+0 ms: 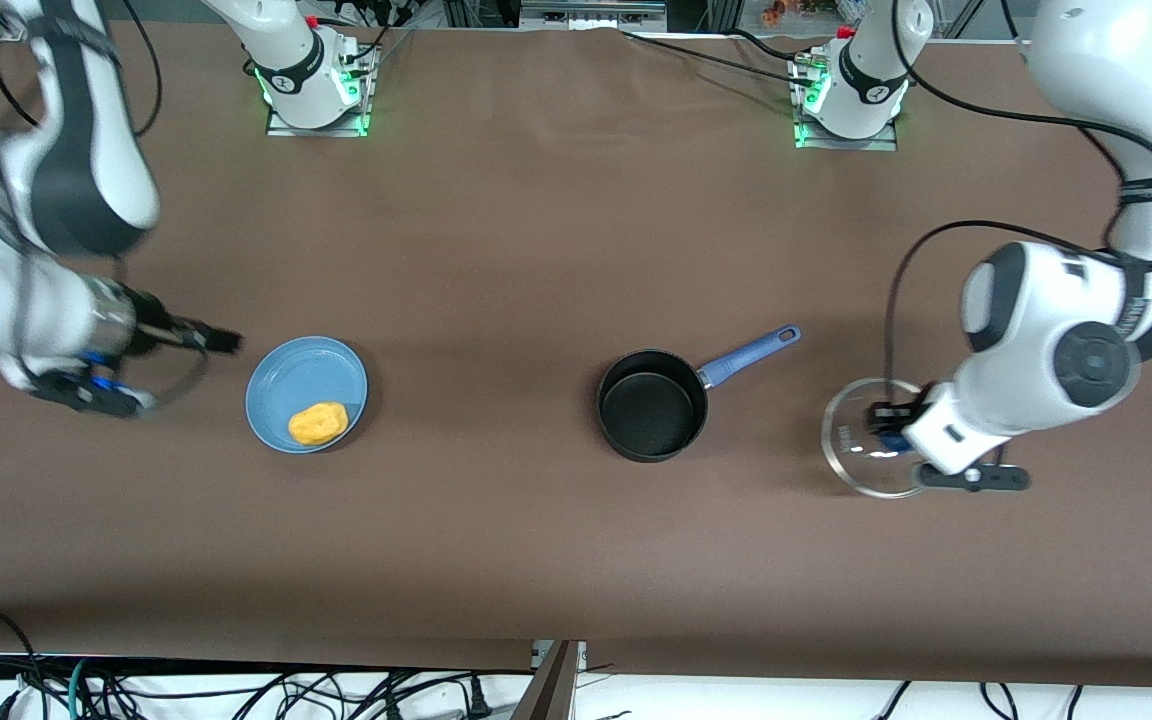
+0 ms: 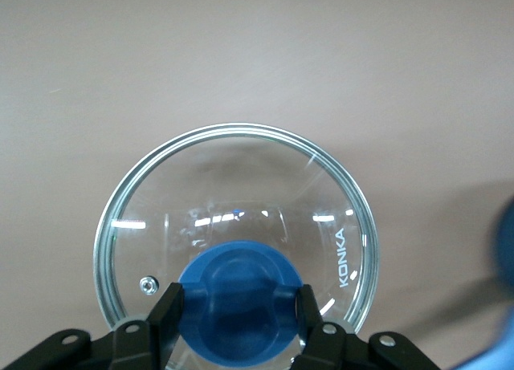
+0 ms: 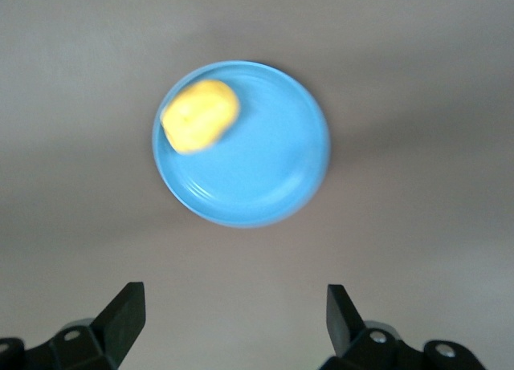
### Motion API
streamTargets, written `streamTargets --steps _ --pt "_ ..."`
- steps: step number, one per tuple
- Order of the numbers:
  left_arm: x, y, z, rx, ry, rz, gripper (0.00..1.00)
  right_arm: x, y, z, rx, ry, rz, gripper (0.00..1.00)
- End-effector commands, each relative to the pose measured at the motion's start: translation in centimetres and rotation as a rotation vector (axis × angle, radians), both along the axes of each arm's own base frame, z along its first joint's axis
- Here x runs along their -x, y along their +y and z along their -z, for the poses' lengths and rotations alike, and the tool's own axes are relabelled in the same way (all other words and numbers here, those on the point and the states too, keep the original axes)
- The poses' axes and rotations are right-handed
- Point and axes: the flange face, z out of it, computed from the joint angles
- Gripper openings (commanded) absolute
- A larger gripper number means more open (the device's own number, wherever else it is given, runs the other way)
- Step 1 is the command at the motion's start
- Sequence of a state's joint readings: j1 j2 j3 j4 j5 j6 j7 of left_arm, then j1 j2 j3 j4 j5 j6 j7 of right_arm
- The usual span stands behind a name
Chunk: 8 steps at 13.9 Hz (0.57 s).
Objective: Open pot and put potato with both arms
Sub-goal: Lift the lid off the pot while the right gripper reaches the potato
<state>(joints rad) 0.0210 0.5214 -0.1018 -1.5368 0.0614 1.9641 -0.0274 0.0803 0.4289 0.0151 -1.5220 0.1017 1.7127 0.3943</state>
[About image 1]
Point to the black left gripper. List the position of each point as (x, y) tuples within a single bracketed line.
[(904, 413)]

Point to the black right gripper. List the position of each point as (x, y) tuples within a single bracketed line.
[(158, 330)]

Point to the glass lid with blue knob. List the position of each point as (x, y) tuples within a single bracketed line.
[(851, 450)]

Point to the yellow potato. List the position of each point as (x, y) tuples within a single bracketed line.
[(318, 424)]

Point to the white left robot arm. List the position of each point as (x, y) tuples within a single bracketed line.
[(1056, 350)]

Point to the blue round plate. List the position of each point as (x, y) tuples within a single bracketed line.
[(301, 380)]

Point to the brown table cover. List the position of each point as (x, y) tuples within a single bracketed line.
[(736, 560)]

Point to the black power plug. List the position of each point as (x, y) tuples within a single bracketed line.
[(478, 698)]

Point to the grey power strip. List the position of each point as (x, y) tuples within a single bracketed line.
[(591, 12)]

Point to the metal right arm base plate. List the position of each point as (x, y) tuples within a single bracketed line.
[(316, 131)]

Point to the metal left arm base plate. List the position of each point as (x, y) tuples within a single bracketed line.
[(846, 144)]

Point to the metal table bracket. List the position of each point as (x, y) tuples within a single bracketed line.
[(551, 685)]

